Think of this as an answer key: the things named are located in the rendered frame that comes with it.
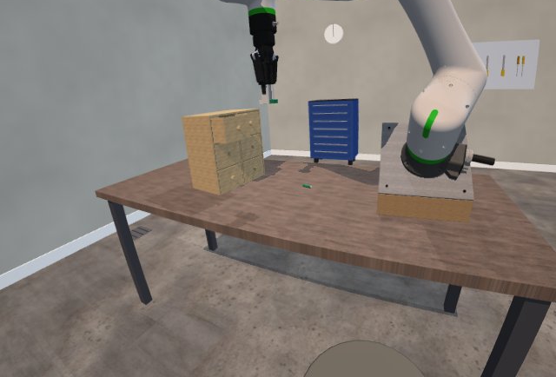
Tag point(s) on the light wooden chest of drawers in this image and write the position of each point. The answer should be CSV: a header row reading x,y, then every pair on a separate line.
x,y
201,151

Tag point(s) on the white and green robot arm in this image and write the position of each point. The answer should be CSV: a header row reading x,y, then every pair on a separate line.
x,y
438,115

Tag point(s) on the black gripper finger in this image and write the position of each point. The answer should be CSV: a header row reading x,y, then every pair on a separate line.
x,y
261,74
272,74

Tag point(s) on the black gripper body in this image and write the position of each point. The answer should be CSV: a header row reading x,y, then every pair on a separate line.
x,y
262,42

